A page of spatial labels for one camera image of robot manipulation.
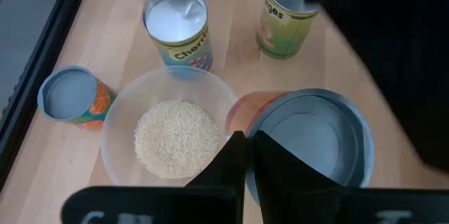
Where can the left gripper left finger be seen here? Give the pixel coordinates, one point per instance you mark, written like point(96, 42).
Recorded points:
point(231, 164)

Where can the cherries blue label can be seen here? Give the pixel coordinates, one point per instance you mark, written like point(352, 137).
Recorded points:
point(175, 20)

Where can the heap of white rice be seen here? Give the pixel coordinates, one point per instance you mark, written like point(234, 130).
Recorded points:
point(175, 136)

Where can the small teal orange-print can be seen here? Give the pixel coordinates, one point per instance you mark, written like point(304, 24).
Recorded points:
point(70, 92)

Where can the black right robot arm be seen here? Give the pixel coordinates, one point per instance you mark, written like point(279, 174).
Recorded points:
point(403, 59)

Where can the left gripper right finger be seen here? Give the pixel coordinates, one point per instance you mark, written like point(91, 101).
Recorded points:
point(284, 182)

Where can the oranges green label can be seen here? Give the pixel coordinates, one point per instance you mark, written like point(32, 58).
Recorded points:
point(284, 31)

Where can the black aluminium table frame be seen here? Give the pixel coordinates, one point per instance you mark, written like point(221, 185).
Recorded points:
point(42, 59)

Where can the translucent white plastic bowl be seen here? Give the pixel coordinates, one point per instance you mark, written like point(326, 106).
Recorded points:
point(119, 111)

